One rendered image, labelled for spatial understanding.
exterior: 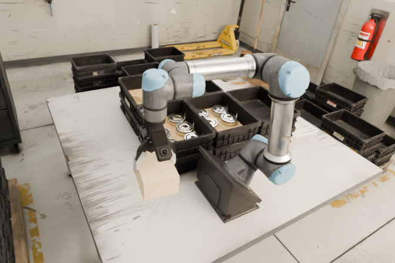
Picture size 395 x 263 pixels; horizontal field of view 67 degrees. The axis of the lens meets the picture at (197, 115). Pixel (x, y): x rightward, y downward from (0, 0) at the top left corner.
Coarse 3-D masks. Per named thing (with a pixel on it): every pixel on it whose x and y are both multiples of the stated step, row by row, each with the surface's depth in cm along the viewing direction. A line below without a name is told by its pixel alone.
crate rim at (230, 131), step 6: (198, 96) 185; (204, 96) 187; (228, 96) 190; (252, 114) 172; (258, 120) 167; (210, 126) 158; (240, 126) 160; (246, 126) 161; (252, 126) 163; (258, 126) 166; (216, 132) 154; (222, 132) 154; (228, 132) 156; (234, 132) 158
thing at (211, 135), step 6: (168, 102) 176; (186, 102) 177; (138, 108) 167; (192, 108) 172; (198, 114) 167; (204, 120) 162; (192, 138) 147; (198, 138) 148; (204, 138) 150; (210, 138) 152; (174, 144) 142; (180, 144) 144; (186, 144) 146
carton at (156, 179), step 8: (144, 160) 103; (152, 160) 103; (168, 160) 104; (144, 168) 99; (152, 168) 100; (160, 168) 100; (168, 168) 100; (136, 176) 105; (144, 176) 96; (152, 176) 97; (160, 176) 97; (168, 176) 97; (176, 176) 98; (144, 184) 93; (152, 184) 95; (160, 184) 96; (168, 184) 98; (176, 184) 99; (144, 192) 95; (152, 192) 97; (160, 192) 98; (168, 192) 99; (176, 192) 101; (144, 200) 97
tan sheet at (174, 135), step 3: (165, 123) 174; (168, 123) 174; (165, 126) 172; (168, 126) 172; (171, 126) 172; (174, 126) 172; (171, 129) 170; (174, 129) 170; (171, 132) 167; (174, 132) 167; (195, 132) 169; (171, 135) 165; (174, 135) 165; (177, 135) 165; (171, 138) 162; (174, 138) 163; (177, 138) 163; (180, 138) 163; (183, 138) 163
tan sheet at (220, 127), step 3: (210, 108) 194; (207, 111) 191; (210, 111) 191; (210, 114) 187; (213, 117) 184; (216, 117) 185; (219, 117) 185; (219, 120) 182; (219, 123) 179; (237, 123) 181; (219, 126) 177; (222, 126) 177; (225, 126) 177; (228, 126) 177; (231, 126) 178; (234, 126) 178; (237, 126) 178; (216, 129) 174; (219, 129) 174; (222, 129) 174; (225, 129) 174
